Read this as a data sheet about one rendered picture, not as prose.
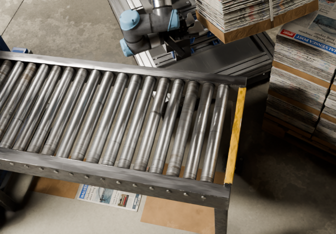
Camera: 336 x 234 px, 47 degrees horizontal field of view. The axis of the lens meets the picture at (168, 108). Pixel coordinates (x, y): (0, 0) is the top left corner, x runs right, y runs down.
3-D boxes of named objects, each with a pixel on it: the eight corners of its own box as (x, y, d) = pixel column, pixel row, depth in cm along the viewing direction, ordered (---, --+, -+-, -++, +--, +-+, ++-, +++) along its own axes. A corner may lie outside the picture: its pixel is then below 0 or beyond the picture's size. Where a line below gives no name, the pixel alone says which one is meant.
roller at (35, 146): (78, 72, 184) (75, 65, 180) (38, 160, 160) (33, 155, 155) (68, 71, 186) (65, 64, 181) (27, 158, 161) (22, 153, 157)
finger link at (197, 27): (209, 20, 151) (185, 23, 153) (211, 34, 154) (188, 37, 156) (209, 17, 153) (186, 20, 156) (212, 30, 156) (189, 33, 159)
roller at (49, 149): (91, 73, 183) (88, 66, 179) (53, 163, 158) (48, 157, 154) (81, 72, 184) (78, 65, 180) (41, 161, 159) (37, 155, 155)
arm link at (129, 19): (147, 4, 145) (151, 26, 154) (117, 9, 146) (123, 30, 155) (149, 19, 141) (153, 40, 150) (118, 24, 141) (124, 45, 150)
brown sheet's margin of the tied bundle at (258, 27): (230, 8, 167) (229, -1, 164) (264, 31, 143) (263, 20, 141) (196, 19, 164) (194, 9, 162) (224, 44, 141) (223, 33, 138)
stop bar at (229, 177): (247, 90, 162) (247, 87, 160) (233, 187, 139) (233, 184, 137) (239, 89, 163) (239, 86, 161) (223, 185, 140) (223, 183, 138)
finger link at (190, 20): (199, 8, 162) (184, 18, 158) (202, 22, 165) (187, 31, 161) (194, 7, 164) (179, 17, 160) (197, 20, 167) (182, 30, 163)
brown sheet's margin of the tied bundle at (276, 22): (244, 4, 167) (243, -6, 165) (280, 25, 144) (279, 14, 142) (232, 8, 167) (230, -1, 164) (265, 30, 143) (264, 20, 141)
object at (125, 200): (149, 166, 236) (149, 165, 235) (137, 211, 221) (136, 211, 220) (92, 157, 244) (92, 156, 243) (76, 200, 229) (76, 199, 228)
